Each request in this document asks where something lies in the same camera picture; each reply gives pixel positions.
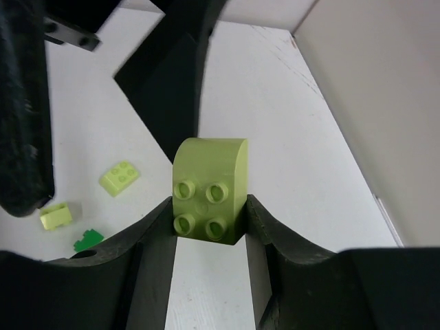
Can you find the green lego in pile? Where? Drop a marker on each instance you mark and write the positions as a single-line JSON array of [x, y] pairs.
[[89, 239]]

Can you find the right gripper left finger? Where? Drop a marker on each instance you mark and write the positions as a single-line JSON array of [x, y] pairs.
[[123, 282]]

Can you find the lime lego brick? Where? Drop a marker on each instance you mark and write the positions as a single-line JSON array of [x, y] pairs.
[[118, 178], [55, 215], [210, 189]]

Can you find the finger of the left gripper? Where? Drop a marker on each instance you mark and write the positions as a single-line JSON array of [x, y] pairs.
[[163, 77]]

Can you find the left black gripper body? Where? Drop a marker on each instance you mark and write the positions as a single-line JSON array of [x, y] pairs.
[[76, 22]]

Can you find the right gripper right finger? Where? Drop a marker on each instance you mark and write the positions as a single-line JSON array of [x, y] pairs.
[[297, 284]]

